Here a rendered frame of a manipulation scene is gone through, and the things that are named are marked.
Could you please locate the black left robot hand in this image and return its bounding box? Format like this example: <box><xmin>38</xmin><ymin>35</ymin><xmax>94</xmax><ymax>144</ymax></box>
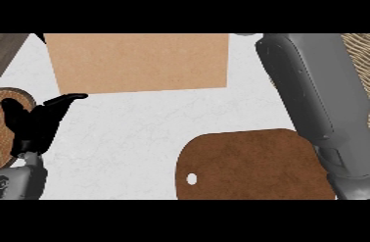
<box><xmin>0</xmin><ymin>93</ymin><xmax>90</xmax><ymax>158</ymax></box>

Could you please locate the round wicker basket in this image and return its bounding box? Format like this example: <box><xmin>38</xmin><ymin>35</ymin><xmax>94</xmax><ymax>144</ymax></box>
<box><xmin>0</xmin><ymin>86</ymin><xmax>37</xmax><ymax>169</ymax></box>

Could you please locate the brown wooden cutting board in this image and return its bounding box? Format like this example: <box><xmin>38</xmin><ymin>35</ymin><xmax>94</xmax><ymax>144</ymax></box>
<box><xmin>176</xmin><ymin>127</ymin><xmax>336</xmax><ymax>201</ymax></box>

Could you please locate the dark wooden panel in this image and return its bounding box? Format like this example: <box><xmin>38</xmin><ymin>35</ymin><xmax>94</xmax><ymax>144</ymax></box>
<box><xmin>0</xmin><ymin>33</ymin><xmax>33</xmax><ymax>77</ymax></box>

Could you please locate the wavy tan wicker object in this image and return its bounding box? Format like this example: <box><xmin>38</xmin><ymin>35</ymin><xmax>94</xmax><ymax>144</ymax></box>
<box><xmin>339</xmin><ymin>33</ymin><xmax>370</xmax><ymax>100</ymax></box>

